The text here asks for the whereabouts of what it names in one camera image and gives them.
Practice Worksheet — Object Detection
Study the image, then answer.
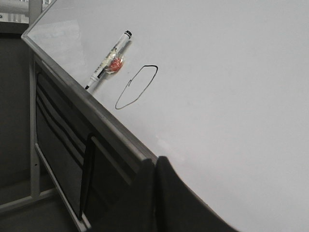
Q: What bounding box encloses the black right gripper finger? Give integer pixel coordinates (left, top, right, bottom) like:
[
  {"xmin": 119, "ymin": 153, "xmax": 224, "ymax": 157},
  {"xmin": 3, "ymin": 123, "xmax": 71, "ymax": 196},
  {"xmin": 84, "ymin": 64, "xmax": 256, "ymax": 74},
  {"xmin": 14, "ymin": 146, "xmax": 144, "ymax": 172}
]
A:
[{"xmin": 135, "ymin": 157, "xmax": 235, "ymax": 232}]

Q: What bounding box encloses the red round magnet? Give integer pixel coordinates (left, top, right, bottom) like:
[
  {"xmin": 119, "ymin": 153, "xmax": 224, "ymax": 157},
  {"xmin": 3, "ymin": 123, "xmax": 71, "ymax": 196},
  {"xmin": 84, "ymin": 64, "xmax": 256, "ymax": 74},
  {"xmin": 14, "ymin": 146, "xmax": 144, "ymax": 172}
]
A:
[{"xmin": 109, "ymin": 58, "xmax": 123, "ymax": 73}]

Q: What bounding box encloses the white whiteboard marker pen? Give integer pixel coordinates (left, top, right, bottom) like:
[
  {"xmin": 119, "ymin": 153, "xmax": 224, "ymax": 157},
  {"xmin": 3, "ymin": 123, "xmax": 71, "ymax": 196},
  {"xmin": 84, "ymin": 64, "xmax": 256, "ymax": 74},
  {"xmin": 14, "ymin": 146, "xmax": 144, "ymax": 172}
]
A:
[{"xmin": 85, "ymin": 30, "xmax": 132, "ymax": 89}]

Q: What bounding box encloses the white whiteboard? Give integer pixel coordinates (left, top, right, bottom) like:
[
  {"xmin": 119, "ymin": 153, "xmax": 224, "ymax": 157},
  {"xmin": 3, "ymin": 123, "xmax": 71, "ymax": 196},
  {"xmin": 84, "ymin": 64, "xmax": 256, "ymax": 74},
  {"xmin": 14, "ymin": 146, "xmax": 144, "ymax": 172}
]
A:
[{"xmin": 23, "ymin": 0, "xmax": 309, "ymax": 232}]

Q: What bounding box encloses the dark cabinet door panel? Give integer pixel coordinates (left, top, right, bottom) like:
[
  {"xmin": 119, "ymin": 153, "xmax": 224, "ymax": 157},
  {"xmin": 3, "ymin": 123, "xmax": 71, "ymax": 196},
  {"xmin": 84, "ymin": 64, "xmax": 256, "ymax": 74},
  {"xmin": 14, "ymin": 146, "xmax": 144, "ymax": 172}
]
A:
[{"xmin": 36, "ymin": 68, "xmax": 136, "ymax": 224}]

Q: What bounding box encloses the grey whiteboard stand frame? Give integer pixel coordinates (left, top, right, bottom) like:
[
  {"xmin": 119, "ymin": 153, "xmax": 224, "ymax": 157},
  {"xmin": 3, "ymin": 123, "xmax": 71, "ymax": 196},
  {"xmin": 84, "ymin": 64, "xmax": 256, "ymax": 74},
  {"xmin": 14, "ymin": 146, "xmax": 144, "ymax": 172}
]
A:
[{"xmin": 0, "ymin": 0, "xmax": 91, "ymax": 232}]

